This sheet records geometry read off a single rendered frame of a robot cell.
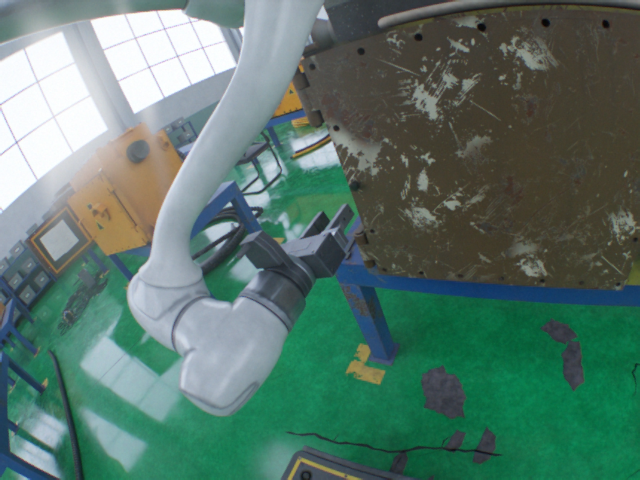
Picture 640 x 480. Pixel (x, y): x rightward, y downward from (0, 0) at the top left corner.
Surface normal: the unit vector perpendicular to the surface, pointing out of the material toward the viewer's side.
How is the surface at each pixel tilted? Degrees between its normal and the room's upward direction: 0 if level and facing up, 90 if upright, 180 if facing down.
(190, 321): 15
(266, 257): 90
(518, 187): 90
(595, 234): 90
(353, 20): 90
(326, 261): 75
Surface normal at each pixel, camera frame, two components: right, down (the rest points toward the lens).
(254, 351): 0.59, -0.32
